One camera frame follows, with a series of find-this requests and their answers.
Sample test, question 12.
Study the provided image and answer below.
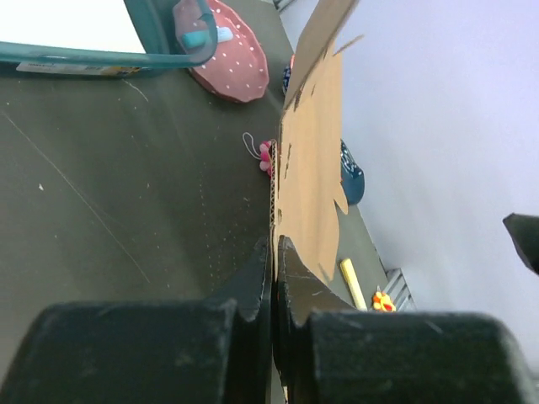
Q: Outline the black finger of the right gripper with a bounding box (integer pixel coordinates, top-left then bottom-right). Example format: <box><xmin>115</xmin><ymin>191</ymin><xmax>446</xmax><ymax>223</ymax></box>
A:
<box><xmin>503</xmin><ymin>213</ymin><xmax>539</xmax><ymax>274</ymax></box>

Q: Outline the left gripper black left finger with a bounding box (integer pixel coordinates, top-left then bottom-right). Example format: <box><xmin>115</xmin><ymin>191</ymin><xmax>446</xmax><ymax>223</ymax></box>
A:
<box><xmin>1</xmin><ymin>239</ymin><xmax>272</xmax><ymax>403</ymax></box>

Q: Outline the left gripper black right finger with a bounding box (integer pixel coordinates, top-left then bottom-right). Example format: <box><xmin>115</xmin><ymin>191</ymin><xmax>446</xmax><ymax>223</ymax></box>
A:
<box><xmin>273</xmin><ymin>237</ymin><xmax>537</xmax><ymax>403</ymax></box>

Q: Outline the brown cardboard box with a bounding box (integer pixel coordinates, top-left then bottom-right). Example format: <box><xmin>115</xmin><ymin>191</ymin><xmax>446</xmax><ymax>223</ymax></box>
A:
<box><xmin>268</xmin><ymin>0</ymin><xmax>366</xmax><ymax>284</ymax></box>

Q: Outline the orange flower toy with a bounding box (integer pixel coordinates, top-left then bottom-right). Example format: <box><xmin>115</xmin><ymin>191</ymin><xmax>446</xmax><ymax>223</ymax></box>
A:
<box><xmin>371</xmin><ymin>287</ymin><xmax>397</xmax><ymax>312</ymax></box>

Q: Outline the wooden stick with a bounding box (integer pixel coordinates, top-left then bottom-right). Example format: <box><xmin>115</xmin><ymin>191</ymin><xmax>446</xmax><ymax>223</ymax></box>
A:
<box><xmin>339</xmin><ymin>258</ymin><xmax>368</xmax><ymax>311</ymax></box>

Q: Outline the dark blue leaf dish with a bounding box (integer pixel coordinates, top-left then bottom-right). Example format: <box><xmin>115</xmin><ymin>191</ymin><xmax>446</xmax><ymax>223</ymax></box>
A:
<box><xmin>340</xmin><ymin>141</ymin><xmax>366</xmax><ymax>205</ymax></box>

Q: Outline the pink smiling flower toy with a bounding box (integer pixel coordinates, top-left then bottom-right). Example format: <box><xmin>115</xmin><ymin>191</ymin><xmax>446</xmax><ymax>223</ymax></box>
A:
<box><xmin>242</xmin><ymin>132</ymin><xmax>276</xmax><ymax>178</ymax></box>

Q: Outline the pink dotted plate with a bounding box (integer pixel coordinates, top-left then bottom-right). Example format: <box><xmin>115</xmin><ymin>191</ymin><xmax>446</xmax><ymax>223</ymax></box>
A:
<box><xmin>173</xmin><ymin>1</ymin><xmax>270</xmax><ymax>104</ymax></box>

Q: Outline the red patterned bowl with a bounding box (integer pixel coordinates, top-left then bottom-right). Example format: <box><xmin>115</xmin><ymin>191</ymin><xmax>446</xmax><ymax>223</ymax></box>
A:
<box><xmin>282</xmin><ymin>55</ymin><xmax>295</xmax><ymax>95</ymax></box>

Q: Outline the light blue marker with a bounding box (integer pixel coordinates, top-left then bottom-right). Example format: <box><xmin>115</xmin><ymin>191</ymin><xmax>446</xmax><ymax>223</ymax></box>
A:
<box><xmin>180</xmin><ymin>27</ymin><xmax>233</xmax><ymax>49</ymax></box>

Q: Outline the teal plastic bin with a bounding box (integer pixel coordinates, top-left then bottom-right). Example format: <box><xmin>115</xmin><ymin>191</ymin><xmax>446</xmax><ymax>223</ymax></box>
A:
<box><xmin>1</xmin><ymin>1</ymin><xmax>216</xmax><ymax>77</ymax></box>

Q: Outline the white paper sheet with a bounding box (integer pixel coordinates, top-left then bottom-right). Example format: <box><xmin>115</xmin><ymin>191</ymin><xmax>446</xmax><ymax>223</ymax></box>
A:
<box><xmin>1</xmin><ymin>0</ymin><xmax>144</xmax><ymax>54</ymax></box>

